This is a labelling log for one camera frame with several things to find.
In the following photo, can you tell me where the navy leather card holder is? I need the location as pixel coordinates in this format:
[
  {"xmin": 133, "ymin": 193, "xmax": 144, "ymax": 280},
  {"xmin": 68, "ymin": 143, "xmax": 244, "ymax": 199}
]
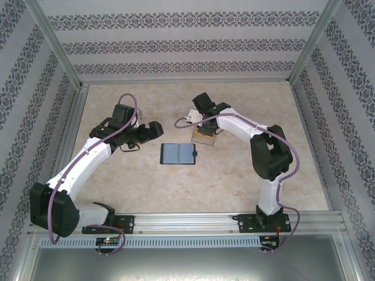
[{"xmin": 159, "ymin": 142, "xmax": 197, "ymax": 166}]

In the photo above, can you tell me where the clear acrylic box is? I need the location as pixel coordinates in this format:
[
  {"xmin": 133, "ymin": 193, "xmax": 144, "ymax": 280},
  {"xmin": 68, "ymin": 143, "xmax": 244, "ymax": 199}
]
[{"xmin": 189, "ymin": 124, "xmax": 218, "ymax": 147}]

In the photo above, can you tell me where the left circuit board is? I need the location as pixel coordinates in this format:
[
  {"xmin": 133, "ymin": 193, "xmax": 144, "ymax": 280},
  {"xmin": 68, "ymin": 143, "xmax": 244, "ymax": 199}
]
[{"xmin": 96, "ymin": 237, "xmax": 121, "ymax": 246}]

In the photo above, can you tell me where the grey metal tray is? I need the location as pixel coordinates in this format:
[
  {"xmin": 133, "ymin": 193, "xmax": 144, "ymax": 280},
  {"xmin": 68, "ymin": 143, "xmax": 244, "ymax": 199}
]
[{"xmin": 11, "ymin": 234, "xmax": 364, "ymax": 281}]

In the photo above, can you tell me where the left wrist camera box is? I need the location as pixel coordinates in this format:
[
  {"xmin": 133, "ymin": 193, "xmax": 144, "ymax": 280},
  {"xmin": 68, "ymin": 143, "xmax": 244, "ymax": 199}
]
[{"xmin": 133, "ymin": 108, "xmax": 145, "ymax": 128}]

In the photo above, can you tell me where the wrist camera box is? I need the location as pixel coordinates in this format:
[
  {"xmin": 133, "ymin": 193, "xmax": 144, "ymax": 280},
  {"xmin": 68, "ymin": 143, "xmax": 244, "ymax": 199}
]
[
  {"xmin": 133, "ymin": 108, "xmax": 145, "ymax": 128},
  {"xmin": 186, "ymin": 109, "xmax": 203, "ymax": 124}
]

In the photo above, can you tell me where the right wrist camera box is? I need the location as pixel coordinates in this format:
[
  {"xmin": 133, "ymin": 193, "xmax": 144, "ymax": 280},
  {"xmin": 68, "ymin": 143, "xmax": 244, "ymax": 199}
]
[{"xmin": 186, "ymin": 109, "xmax": 203, "ymax": 124}]

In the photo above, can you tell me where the aluminium back frame beam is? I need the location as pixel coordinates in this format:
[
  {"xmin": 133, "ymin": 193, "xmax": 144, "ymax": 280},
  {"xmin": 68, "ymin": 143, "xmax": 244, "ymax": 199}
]
[{"xmin": 79, "ymin": 78, "xmax": 294, "ymax": 86}]

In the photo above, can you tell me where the thin black left gripper cable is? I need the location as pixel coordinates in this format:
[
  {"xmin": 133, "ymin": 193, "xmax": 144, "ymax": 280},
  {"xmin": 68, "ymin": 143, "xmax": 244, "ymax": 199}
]
[{"xmin": 120, "ymin": 142, "xmax": 141, "ymax": 153}]

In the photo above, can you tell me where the aluminium side rail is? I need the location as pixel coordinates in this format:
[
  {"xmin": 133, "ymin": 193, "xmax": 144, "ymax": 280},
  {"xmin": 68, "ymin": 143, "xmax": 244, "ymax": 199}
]
[{"xmin": 39, "ymin": 84, "xmax": 90, "ymax": 214}]

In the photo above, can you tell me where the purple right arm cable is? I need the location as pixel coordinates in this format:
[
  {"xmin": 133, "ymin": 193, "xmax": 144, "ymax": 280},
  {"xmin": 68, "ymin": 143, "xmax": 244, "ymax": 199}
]
[{"xmin": 174, "ymin": 112, "xmax": 299, "ymax": 254}]

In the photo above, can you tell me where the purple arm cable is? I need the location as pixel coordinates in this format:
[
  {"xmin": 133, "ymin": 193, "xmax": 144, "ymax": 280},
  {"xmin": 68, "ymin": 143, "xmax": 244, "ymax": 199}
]
[
  {"xmin": 174, "ymin": 112, "xmax": 299, "ymax": 254},
  {"xmin": 48, "ymin": 92, "xmax": 141, "ymax": 257}
]

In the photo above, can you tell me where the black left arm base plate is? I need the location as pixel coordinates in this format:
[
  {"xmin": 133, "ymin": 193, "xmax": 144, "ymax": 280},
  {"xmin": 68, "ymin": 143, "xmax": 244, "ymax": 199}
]
[{"xmin": 81, "ymin": 215, "xmax": 136, "ymax": 235}]

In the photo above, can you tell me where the aluminium mounting rail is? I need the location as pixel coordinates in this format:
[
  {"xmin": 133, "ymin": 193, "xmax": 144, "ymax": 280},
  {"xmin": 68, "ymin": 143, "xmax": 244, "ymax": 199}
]
[{"xmin": 28, "ymin": 212, "xmax": 349, "ymax": 235}]

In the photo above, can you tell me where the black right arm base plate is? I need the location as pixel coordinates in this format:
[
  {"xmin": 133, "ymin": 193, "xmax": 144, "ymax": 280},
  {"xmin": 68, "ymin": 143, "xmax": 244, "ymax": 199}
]
[{"xmin": 237, "ymin": 213, "xmax": 292, "ymax": 234}]

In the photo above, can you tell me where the aluminium left frame post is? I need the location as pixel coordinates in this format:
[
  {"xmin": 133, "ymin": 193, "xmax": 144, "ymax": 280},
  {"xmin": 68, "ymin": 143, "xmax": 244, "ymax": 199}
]
[{"xmin": 28, "ymin": 0, "xmax": 84, "ymax": 90}]

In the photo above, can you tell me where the aluminium frame post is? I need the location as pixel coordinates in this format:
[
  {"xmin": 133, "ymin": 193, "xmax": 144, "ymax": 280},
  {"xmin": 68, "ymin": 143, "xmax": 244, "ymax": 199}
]
[
  {"xmin": 28, "ymin": 0, "xmax": 84, "ymax": 90},
  {"xmin": 288, "ymin": 0, "xmax": 342, "ymax": 84}
]

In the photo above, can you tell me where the slotted grey cable duct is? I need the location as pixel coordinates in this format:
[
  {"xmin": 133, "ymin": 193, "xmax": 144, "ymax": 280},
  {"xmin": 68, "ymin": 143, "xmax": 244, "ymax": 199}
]
[{"xmin": 39, "ymin": 236, "xmax": 261, "ymax": 248}]

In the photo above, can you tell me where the aluminium right frame post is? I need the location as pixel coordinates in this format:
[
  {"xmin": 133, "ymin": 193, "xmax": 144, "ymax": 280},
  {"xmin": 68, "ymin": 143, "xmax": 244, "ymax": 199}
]
[{"xmin": 288, "ymin": 0, "xmax": 342, "ymax": 84}]

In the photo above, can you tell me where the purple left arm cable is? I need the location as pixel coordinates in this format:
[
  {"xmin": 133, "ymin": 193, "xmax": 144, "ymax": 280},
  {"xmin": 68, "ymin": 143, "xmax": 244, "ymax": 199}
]
[{"xmin": 48, "ymin": 92, "xmax": 141, "ymax": 257}]

